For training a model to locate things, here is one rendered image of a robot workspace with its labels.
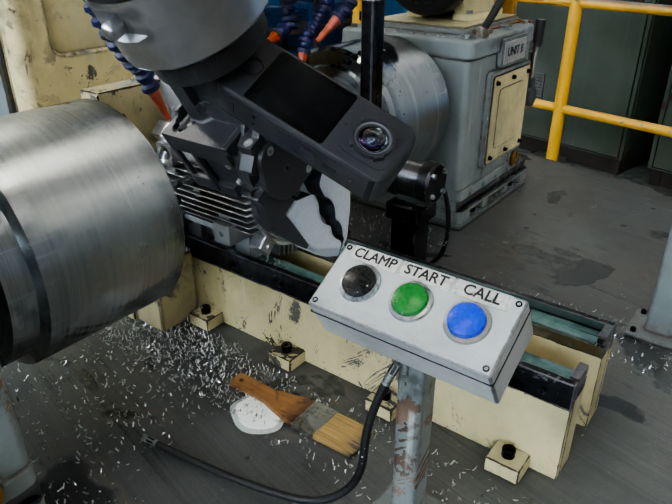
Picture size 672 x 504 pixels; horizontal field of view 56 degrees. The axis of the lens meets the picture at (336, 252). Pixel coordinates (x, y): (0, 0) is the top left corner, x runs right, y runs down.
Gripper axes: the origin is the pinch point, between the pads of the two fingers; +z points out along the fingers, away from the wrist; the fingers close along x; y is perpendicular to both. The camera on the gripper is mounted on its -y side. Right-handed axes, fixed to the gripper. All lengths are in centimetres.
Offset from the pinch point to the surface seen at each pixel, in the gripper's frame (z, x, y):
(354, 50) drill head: 21, -44, 33
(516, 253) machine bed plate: 62, -41, 10
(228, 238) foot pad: 20.7, -6.0, 30.3
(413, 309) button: 4.9, 0.9, -5.9
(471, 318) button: 4.8, 0.0, -10.5
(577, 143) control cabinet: 269, -255, 84
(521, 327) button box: 6.8, -1.6, -13.5
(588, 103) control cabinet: 247, -268, 82
